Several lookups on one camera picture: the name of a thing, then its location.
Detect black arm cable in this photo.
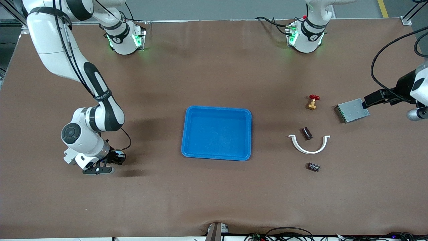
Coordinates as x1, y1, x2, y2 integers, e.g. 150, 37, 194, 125
370, 28, 428, 102
112, 127, 132, 151

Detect aluminium frame profile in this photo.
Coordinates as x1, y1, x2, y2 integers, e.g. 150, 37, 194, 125
401, 0, 428, 26
0, 0, 34, 34

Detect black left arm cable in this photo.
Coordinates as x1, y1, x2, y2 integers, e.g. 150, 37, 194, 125
370, 28, 428, 102

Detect brass valve red handle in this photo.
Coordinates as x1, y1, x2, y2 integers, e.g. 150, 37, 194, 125
306, 95, 320, 110

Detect blue plastic tray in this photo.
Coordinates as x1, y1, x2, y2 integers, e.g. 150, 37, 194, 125
181, 106, 252, 161

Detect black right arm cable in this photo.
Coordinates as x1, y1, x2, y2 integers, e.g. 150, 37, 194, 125
112, 127, 132, 151

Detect grey metal table bracket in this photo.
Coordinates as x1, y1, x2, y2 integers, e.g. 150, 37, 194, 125
205, 222, 230, 241

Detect black base power cable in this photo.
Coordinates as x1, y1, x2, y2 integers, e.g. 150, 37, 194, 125
256, 16, 289, 34

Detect silver metal module box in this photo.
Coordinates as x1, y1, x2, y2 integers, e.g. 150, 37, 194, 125
335, 98, 371, 124

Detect white semicircular pipe clamp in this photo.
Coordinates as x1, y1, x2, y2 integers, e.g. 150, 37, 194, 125
288, 135, 331, 155

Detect black cable bundle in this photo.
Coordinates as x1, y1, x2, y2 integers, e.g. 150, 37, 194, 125
334, 232, 428, 241
244, 227, 315, 241

